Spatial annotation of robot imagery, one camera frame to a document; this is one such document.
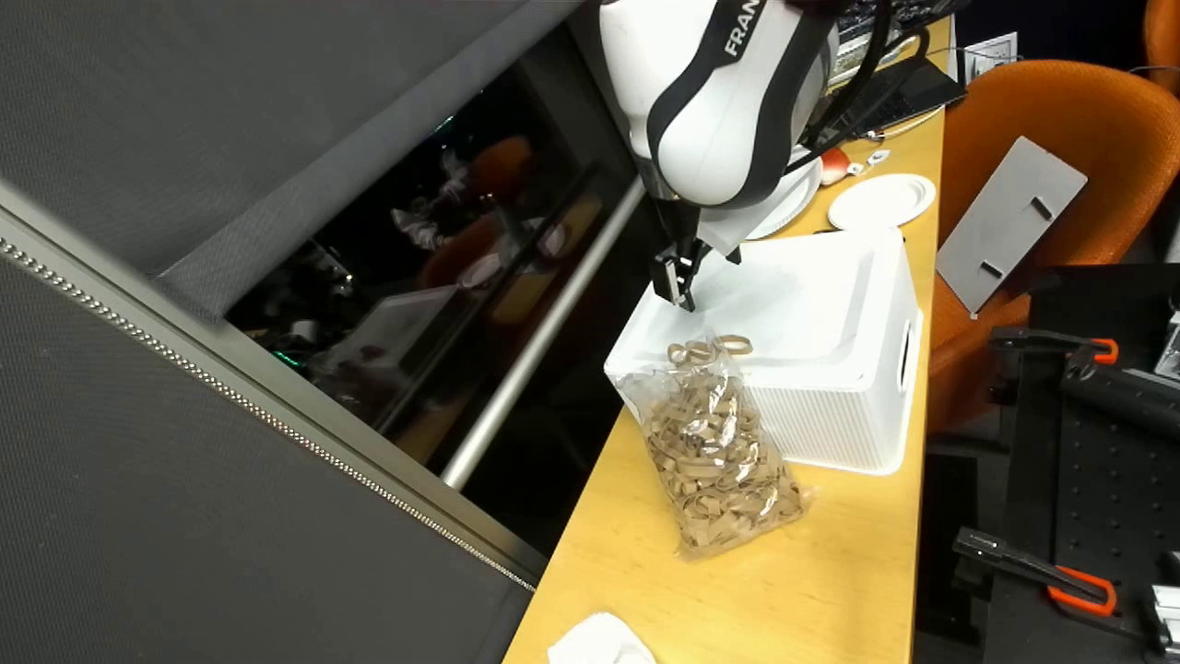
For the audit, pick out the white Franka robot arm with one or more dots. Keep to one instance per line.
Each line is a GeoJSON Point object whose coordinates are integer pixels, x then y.
{"type": "Point", "coordinates": [714, 134]}

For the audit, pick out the white printed card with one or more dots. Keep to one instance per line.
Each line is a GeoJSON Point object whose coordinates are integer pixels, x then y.
{"type": "Point", "coordinates": [989, 57]}

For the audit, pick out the white plastic storage box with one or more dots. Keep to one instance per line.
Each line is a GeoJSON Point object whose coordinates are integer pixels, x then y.
{"type": "Point", "coordinates": [834, 344]}

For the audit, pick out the small white adapter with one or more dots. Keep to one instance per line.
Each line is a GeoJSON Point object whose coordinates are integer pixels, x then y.
{"type": "Point", "coordinates": [875, 156]}

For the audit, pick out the clear bag of rubber bands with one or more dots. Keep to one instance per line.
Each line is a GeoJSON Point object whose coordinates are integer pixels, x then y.
{"type": "Point", "coordinates": [719, 467]}

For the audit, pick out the black laptop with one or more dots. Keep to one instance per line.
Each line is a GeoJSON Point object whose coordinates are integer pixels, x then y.
{"type": "Point", "coordinates": [917, 86]}

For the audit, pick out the white crumpled cloth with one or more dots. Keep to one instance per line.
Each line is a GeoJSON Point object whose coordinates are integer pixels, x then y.
{"type": "Point", "coordinates": [601, 642]}

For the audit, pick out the silver metal handrail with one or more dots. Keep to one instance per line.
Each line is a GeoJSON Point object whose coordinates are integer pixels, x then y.
{"type": "Point", "coordinates": [548, 332]}

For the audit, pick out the black perforated board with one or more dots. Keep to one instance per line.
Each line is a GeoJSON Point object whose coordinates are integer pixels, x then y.
{"type": "Point", "coordinates": [1107, 492]}

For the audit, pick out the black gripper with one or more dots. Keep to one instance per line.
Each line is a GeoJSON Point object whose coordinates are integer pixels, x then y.
{"type": "Point", "coordinates": [679, 225]}

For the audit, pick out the grey metal plate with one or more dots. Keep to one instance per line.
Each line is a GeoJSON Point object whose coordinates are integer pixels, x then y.
{"type": "Point", "coordinates": [1008, 225]}

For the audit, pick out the narrow grey window post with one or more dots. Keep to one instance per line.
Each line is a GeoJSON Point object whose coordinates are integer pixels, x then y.
{"type": "Point", "coordinates": [243, 385]}

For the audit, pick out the orange chair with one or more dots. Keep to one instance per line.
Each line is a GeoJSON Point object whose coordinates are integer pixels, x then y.
{"type": "Point", "coordinates": [1165, 37]}
{"type": "Point", "coordinates": [1069, 115]}

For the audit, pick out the black keyboard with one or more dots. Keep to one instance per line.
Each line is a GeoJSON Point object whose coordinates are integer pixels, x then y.
{"type": "Point", "coordinates": [917, 8]}

